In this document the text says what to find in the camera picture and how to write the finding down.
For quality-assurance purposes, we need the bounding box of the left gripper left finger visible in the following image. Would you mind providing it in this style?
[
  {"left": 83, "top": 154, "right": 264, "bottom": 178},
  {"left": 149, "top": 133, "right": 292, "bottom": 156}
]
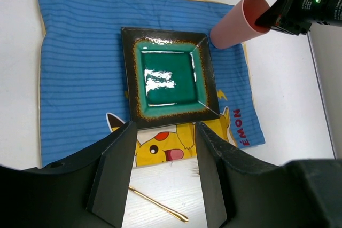
[{"left": 87, "top": 122, "right": 137, "bottom": 227}]

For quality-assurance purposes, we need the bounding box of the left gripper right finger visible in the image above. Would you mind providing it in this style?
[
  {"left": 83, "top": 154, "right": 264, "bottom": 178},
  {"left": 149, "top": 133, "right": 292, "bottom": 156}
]
[{"left": 195, "top": 122, "right": 230, "bottom": 227}]

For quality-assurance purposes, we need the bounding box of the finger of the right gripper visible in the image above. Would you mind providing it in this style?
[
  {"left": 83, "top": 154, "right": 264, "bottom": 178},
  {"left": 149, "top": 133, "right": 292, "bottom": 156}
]
[{"left": 255, "top": 6, "right": 281, "bottom": 28}]

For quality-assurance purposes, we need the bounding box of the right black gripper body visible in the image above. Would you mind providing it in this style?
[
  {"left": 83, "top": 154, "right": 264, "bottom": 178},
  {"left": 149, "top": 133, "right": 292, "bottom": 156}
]
[{"left": 269, "top": 0, "right": 331, "bottom": 35}]

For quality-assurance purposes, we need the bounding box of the pink plastic cup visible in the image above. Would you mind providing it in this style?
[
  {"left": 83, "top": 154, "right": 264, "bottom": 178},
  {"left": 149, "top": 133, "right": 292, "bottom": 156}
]
[{"left": 210, "top": 0, "right": 270, "bottom": 49}]

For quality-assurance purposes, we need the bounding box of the gold spoon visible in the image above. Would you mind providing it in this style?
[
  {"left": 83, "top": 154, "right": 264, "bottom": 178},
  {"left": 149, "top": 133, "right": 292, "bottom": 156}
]
[{"left": 129, "top": 186, "right": 189, "bottom": 223}]

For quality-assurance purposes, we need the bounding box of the blue Pikachu placemat cloth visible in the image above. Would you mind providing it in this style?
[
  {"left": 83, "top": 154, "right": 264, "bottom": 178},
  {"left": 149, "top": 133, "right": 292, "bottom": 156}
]
[{"left": 38, "top": 0, "right": 265, "bottom": 167}]

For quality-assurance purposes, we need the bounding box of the green square ceramic plate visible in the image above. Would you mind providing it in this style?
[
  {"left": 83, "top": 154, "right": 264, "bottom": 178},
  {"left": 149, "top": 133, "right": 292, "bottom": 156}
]
[{"left": 121, "top": 27, "right": 220, "bottom": 130}]

